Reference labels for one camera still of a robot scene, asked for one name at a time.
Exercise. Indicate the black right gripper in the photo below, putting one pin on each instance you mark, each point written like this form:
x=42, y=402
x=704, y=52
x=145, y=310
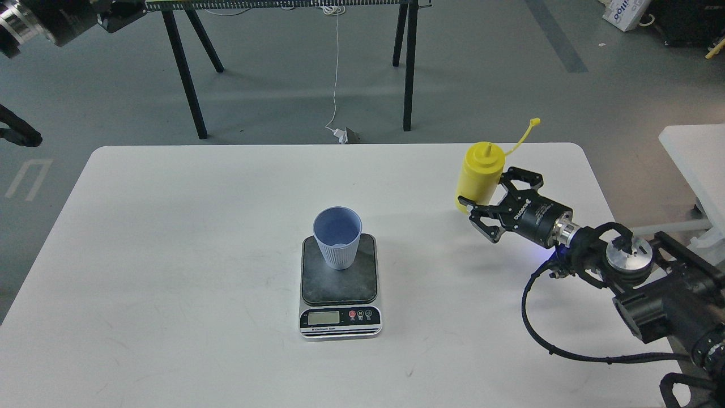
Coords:
x=521, y=210

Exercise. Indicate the yellow squeeze bottle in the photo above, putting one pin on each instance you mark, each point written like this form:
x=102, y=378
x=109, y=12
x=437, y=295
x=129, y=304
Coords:
x=482, y=168

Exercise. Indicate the blue ribbed plastic cup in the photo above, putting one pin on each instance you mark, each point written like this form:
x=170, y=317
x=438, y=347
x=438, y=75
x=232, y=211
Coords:
x=337, y=231

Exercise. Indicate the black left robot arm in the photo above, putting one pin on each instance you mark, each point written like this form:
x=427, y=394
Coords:
x=62, y=21

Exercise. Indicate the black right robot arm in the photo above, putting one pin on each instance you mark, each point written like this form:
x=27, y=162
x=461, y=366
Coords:
x=660, y=287

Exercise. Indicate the digital kitchen scale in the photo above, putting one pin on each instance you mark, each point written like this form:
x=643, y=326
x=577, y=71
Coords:
x=339, y=304

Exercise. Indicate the white power adapter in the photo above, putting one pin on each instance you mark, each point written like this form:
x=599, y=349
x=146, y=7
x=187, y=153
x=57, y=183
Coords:
x=346, y=136

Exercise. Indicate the white side table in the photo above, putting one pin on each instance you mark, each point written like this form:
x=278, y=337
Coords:
x=679, y=186

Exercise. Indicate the black trestle table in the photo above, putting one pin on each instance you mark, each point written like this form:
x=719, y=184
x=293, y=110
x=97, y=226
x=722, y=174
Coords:
x=290, y=77

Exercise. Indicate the white cardboard box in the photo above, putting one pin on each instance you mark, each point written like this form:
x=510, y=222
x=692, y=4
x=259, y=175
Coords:
x=625, y=15

